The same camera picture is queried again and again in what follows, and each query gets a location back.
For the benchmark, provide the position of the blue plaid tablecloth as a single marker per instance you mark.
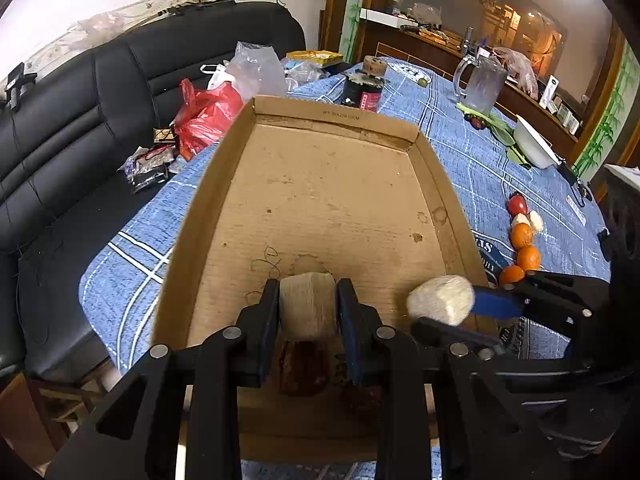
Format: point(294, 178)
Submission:
point(480, 180)

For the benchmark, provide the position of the black leather sofa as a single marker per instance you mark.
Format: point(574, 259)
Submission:
point(75, 135)

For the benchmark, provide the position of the white peeled fruit chunk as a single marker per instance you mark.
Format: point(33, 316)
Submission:
point(520, 220)
point(440, 300)
point(536, 220)
point(307, 305)

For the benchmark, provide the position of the wooden cabinet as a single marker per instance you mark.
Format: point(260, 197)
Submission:
point(400, 50)

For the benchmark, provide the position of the small red fruits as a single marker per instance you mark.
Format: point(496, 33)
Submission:
point(477, 121)

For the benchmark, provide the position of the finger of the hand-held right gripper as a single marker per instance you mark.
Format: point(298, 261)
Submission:
point(450, 332)
point(495, 302)

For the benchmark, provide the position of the orange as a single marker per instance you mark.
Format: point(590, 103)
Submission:
point(511, 275)
point(529, 258)
point(522, 235)

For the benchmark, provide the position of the green leafy vegetable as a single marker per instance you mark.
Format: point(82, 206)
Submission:
point(505, 132)

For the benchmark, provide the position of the yellow box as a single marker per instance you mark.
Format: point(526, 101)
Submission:
point(315, 57)

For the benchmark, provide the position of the glass mug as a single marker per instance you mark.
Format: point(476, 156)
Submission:
point(482, 85)

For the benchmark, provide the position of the white card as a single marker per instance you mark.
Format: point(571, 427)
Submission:
point(577, 210)

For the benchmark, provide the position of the pink plastic bag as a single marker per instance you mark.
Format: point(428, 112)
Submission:
point(520, 67)

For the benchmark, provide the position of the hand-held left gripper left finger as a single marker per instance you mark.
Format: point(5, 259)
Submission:
point(270, 330)

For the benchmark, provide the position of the clear plastic packet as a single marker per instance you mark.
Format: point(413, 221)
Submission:
point(305, 72)

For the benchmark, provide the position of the snack packets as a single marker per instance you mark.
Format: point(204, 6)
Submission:
point(147, 165)

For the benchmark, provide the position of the black jar with cork lid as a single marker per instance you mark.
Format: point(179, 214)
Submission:
point(362, 92)

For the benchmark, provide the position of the white bowl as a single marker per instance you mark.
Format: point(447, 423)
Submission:
point(535, 142)

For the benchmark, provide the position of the clear plastic bag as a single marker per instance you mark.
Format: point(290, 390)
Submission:
point(257, 72)

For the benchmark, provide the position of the red plastic bag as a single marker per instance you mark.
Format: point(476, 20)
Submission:
point(205, 115)

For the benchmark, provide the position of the white carton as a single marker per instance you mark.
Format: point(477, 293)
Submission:
point(550, 92)

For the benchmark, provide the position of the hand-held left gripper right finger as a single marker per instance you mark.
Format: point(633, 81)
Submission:
point(347, 330)

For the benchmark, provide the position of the small patterned box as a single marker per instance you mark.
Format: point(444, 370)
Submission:
point(165, 135)

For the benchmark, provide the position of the cardboard box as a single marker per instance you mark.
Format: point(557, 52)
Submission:
point(325, 185)

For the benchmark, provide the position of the white plastic bag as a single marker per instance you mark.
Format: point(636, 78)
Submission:
point(217, 76)

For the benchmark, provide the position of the black device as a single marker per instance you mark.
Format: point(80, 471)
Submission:
point(16, 87)

